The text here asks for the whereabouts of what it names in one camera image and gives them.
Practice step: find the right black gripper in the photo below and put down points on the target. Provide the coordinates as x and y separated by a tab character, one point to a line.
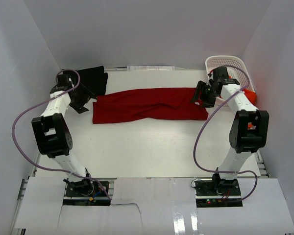
201	86

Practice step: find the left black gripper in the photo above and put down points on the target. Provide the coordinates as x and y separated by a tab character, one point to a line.
86	95

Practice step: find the red t shirt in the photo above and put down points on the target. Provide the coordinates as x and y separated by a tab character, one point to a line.
156	103

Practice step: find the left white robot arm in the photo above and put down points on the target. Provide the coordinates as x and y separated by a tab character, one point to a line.
53	137

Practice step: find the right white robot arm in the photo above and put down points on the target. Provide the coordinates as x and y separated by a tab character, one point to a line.
249	129

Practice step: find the folded black t shirt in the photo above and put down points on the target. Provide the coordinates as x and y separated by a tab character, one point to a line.
94	80

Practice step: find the white plastic basket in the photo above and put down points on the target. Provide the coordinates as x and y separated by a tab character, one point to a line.
235	67

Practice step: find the orange t shirt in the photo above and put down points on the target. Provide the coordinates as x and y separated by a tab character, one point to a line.
250	95

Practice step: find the white papers at back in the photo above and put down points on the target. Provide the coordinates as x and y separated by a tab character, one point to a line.
150	68

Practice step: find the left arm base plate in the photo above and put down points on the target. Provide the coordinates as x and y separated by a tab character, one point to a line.
86	193

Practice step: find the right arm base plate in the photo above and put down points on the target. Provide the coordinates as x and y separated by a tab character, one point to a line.
210	196

